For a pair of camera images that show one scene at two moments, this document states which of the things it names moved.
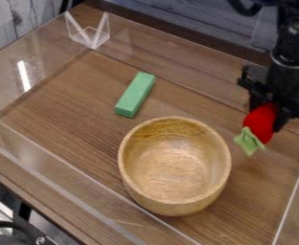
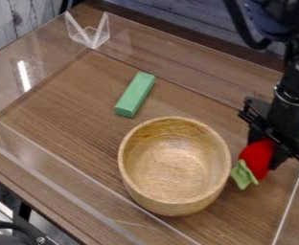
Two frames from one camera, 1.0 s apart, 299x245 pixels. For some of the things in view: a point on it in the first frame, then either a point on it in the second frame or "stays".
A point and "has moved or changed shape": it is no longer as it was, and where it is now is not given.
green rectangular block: x=133 y=94 stays
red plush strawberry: x=258 y=126 has moved or changed shape
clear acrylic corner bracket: x=89 y=36 stays
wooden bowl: x=175 y=164 stays
